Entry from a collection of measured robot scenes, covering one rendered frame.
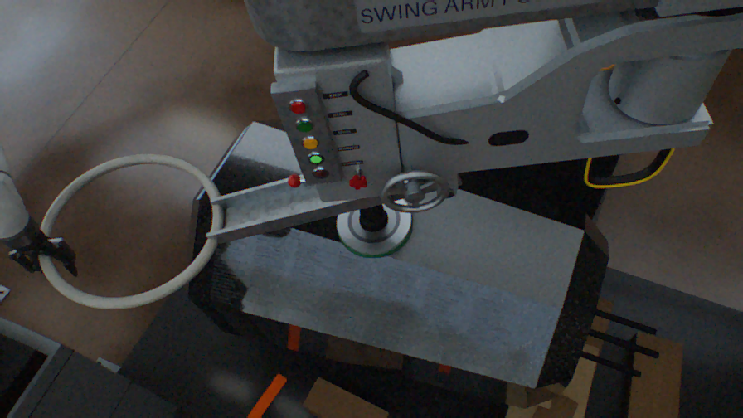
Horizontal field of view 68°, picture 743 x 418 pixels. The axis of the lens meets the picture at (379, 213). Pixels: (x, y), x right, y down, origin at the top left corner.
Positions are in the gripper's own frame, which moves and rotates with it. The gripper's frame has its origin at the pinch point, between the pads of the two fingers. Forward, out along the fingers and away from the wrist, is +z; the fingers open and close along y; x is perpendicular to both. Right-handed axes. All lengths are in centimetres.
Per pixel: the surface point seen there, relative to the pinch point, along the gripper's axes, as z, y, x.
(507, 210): -8, 124, -27
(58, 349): 9.8, -6.1, -18.6
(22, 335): 10.7, -15.7, -10.7
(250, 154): 1, 59, 24
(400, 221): -7, 94, -20
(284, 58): -74, 69, -19
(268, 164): 1, 63, 18
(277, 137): 0, 69, 27
